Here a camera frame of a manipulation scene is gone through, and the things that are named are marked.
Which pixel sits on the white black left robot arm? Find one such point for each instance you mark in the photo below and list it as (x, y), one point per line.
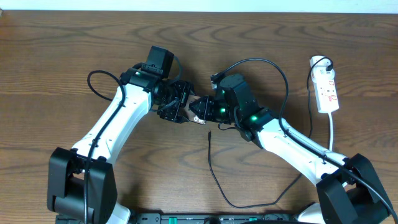
(81, 182)

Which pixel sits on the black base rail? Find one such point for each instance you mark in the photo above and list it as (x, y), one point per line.
(156, 218)

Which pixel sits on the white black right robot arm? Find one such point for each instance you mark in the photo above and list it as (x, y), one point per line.
(349, 190)

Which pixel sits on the white power strip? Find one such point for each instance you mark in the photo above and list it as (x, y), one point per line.
(322, 75)

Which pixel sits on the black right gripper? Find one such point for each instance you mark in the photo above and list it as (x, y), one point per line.
(204, 102)

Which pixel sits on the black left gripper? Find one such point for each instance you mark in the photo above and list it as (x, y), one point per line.
(187, 88)

